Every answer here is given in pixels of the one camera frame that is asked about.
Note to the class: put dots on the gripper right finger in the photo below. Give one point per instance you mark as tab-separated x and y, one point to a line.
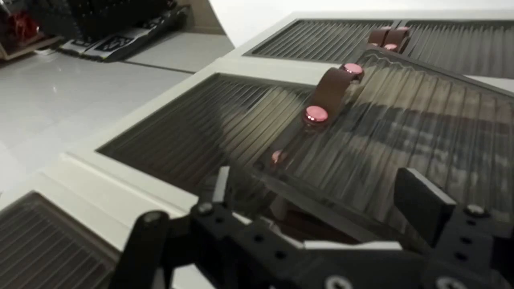
421	200

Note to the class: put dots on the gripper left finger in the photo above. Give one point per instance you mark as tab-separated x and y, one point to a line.
209	237

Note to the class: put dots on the dark-framed ribbed glass cabinet door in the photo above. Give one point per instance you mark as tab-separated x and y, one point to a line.
401	132

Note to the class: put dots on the white cabinet with glass doors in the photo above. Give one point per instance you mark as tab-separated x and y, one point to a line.
132	160

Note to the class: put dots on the white-framed ribbed glass cabinet door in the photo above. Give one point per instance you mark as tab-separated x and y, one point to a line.
44	249
461	48
192	128
317	40

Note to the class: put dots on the black and white patterned mat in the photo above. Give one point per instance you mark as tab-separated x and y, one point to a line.
120	40

